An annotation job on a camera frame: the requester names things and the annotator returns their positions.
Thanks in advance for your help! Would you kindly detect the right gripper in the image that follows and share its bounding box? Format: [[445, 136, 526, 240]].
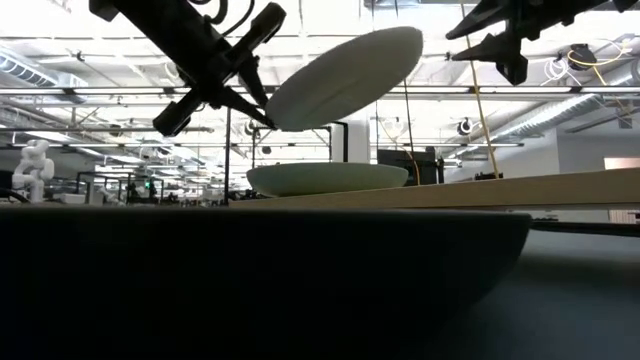
[[445, 0, 611, 86]]

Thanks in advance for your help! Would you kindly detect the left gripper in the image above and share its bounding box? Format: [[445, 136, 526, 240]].
[[88, 0, 288, 138]]

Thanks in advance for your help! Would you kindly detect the pale mint round plate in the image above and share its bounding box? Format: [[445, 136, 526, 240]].
[[246, 161, 410, 198], [264, 25, 424, 133]]

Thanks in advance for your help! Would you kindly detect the black round plate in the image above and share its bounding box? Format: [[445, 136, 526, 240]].
[[0, 205, 532, 360]]

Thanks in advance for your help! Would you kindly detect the long ceiling light bar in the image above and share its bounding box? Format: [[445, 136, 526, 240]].
[[0, 85, 640, 96]]

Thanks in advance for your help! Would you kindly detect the black computer case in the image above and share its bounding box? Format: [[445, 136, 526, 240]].
[[376, 147, 445, 187]]

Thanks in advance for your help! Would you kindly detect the distant black rack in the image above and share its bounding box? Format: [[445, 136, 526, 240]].
[[74, 171, 166, 205]]

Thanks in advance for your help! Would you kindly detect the white robot figure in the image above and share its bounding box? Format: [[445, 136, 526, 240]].
[[10, 138, 56, 205]]

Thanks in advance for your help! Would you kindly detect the blue table mat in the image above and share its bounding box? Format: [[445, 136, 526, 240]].
[[399, 227, 640, 360]]

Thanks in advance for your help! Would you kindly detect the yellow hanging cable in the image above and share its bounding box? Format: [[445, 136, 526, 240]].
[[458, 0, 502, 179]]

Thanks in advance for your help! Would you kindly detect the black hanging cable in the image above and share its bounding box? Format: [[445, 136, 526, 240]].
[[394, 0, 421, 187]]

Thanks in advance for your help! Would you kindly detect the wooden shelf with black frame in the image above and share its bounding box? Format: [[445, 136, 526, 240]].
[[223, 104, 640, 211]]

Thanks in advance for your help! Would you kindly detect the pink wall panel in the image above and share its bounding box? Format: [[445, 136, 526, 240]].
[[603, 157, 640, 171]]

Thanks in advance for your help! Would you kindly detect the black table frame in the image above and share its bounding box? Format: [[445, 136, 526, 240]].
[[529, 219, 640, 239]]

